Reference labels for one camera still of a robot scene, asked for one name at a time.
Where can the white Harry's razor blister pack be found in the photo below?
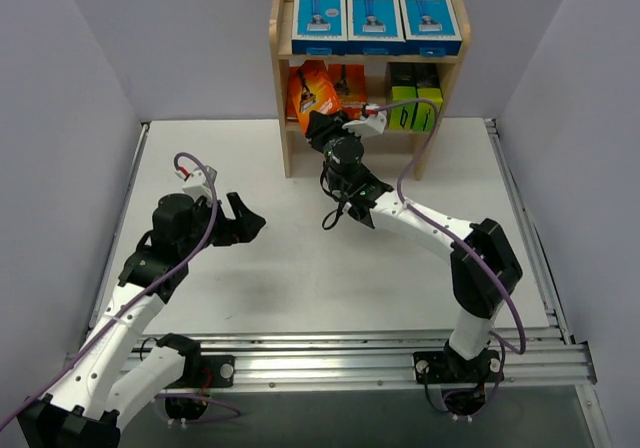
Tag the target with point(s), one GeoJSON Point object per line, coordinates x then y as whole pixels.
{"type": "Point", "coordinates": [319, 27]}

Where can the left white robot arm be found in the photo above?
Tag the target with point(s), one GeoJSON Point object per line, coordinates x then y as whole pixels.
{"type": "Point", "coordinates": [92, 402]}

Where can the orange razor pack top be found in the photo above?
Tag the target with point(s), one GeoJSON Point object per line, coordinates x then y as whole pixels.
{"type": "Point", "coordinates": [290, 111]}

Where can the blue Harry's razor box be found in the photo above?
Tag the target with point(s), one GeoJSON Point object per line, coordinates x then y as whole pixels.
{"type": "Point", "coordinates": [374, 28]}
{"type": "Point", "coordinates": [430, 28]}

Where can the orange razor pack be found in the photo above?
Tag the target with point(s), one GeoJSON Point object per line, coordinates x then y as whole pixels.
{"type": "Point", "coordinates": [350, 85]}
{"type": "Point", "coordinates": [290, 111]}
{"type": "Point", "coordinates": [314, 91]}

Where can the orange razor pack front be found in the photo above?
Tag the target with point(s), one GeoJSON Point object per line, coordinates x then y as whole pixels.
{"type": "Point", "coordinates": [350, 85]}

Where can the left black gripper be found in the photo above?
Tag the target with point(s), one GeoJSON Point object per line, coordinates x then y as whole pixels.
{"type": "Point", "coordinates": [223, 229]}

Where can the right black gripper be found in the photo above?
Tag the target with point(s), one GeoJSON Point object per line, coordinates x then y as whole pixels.
{"type": "Point", "coordinates": [323, 126]}

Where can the wooden three-tier shelf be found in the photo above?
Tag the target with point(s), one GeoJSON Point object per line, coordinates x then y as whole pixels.
{"type": "Point", "coordinates": [375, 73]}

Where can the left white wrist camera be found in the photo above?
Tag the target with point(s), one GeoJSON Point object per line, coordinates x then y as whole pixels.
{"type": "Point", "coordinates": [195, 183]}

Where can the black green Gillette box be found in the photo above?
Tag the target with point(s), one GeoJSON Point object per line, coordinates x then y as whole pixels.
{"type": "Point", "coordinates": [400, 86]}
{"type": "Point", "coordinates": [427, 86]}

